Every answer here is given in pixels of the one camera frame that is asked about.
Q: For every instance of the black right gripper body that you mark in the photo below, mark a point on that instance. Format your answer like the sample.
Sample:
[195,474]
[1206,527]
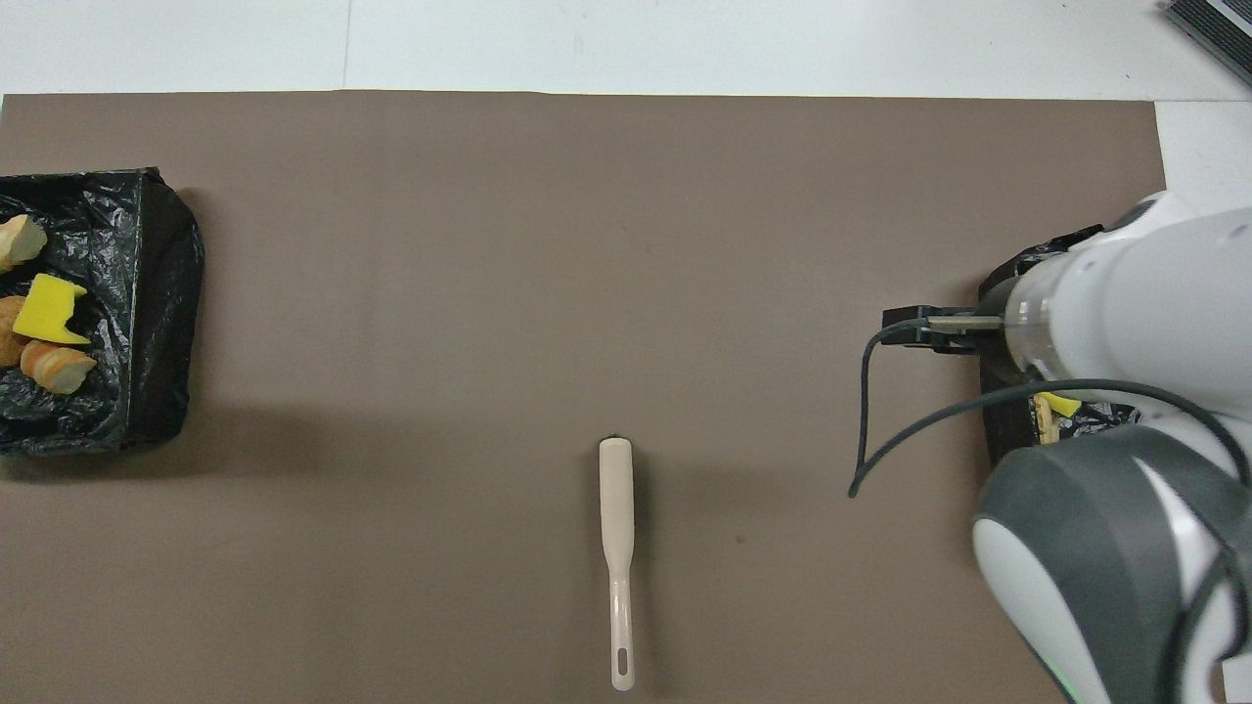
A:
[919,330]

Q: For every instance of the orange striped sponge scrap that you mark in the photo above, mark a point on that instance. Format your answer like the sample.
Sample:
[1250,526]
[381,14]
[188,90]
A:
[1047,425]

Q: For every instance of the small yellow sponge chunk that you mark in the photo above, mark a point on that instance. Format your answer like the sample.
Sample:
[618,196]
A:
[1061,403]

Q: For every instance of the beige hand brush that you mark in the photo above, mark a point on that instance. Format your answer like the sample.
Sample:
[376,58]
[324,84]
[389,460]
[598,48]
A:
[616,499]

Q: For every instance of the cream sponge scrap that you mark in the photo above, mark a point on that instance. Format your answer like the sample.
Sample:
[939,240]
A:
[59,367]

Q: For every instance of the notched yellow sponge chunk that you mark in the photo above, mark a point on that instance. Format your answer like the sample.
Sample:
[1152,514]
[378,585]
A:
[49,311]

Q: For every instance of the pale greenish sponge scrap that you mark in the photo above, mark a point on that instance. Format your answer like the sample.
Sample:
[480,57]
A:
[18,242]

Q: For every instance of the brown oval sponge scrap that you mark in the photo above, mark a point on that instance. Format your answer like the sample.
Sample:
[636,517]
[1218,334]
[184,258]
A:
[10,332]

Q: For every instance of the black bag lined bin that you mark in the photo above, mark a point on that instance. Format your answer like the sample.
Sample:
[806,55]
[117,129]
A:
[1003,430]
[137,293]

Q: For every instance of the dark grey ribbed device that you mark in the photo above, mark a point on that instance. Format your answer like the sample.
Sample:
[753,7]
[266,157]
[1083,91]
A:
[1218,24]

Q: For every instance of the brown paper table mat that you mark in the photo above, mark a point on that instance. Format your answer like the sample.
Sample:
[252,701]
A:
[489,244]

